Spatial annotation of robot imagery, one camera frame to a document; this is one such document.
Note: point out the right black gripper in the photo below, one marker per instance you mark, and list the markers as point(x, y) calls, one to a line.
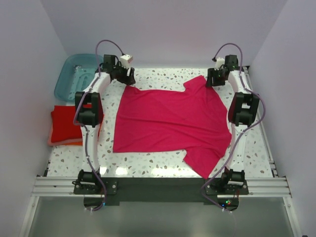
point(212, 73)

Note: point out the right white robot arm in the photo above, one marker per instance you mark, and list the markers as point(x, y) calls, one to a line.
point(241, 114)

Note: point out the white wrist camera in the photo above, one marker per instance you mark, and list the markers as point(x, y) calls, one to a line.
point(219, 63)
point(126, 60)

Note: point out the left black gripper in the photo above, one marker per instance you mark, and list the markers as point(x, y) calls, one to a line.
point(127, 80)

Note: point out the folded red t-shirt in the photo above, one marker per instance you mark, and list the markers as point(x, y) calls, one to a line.
point(64, 112)

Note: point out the teal plastic bin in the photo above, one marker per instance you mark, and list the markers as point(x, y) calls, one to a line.
point(77, 73)

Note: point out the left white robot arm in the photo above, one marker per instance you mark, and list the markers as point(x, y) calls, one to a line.
point(89, 112)

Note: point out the aluminium frame rail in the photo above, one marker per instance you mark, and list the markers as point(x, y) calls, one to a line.
point(258, 187)

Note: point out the magenta t-shirt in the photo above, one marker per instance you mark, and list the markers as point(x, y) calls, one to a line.
point(194, 120)

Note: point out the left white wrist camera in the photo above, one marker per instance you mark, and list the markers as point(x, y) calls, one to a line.
point(126, 60)

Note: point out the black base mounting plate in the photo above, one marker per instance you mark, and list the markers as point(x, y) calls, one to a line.
point(114, 191)

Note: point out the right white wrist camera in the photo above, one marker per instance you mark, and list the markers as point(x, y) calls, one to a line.
point(219, 63)

